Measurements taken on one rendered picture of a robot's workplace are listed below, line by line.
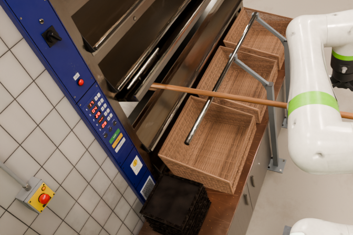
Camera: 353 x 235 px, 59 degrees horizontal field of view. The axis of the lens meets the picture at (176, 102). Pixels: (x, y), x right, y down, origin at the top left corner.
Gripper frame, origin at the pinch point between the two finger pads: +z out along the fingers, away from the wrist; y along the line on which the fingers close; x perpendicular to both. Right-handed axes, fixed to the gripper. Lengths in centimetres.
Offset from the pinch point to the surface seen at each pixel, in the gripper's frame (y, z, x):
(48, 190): -94, 2, -69
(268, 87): -45, 51, 58
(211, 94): -65, 25, 20
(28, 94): -102, -30, -48
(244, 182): -48, 87, 6
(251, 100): -42, 25, 20
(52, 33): -96, -45, -29
